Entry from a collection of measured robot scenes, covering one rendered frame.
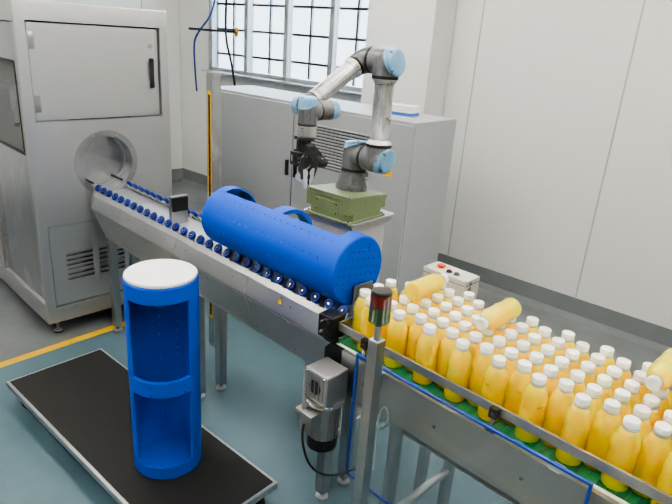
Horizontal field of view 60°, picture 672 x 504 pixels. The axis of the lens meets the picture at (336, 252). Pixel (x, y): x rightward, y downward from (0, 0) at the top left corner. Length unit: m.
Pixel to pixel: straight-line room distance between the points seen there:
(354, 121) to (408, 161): 0.51
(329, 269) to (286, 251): 0.24
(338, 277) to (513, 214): 2.94
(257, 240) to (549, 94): 2.90
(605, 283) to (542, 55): 1.75
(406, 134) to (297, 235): 1.69
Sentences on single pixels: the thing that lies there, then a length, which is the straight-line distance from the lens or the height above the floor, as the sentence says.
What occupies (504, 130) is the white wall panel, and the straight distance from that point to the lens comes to 4.90.
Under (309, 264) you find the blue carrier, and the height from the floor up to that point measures 1.11.
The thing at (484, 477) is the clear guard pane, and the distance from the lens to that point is 1.85.
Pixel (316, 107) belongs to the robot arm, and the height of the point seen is 1.67.
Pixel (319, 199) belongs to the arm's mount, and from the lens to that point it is 2.68.
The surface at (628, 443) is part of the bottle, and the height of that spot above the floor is 1.05.
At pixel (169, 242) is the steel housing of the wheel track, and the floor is 0.88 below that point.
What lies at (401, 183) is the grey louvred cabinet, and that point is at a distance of 3.89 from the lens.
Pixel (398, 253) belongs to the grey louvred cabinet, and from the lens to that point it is 4.00.
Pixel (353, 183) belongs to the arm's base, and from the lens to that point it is 2.72.
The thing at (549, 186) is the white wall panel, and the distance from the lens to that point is 4.79.
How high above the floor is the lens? 1.95
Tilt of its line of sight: 21 degrees down
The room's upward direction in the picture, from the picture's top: 4 degrees clockwise
